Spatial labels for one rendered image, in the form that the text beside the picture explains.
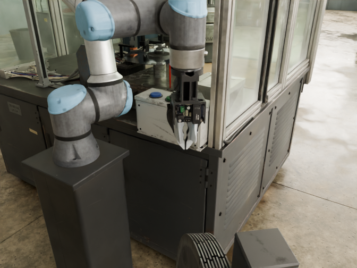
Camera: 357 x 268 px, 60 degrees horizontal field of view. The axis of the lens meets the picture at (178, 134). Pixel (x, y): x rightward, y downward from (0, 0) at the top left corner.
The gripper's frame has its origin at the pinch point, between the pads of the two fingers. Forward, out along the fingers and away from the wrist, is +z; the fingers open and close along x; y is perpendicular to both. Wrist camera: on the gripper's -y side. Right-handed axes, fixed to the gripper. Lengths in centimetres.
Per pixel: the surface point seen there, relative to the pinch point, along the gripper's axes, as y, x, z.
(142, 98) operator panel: -37.5, -10.3, 1.5
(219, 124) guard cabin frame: -23.4, 14.8, 6.5
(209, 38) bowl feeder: -136, 34, -1
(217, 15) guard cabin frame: -25.4, 12.5, -27.5
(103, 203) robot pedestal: -17.3, -25.2, 31.3
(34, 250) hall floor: -57, -71, 91
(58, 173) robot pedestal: -14.7, -37.1, 16.3
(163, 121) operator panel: -32.0, -3.4, 8.5
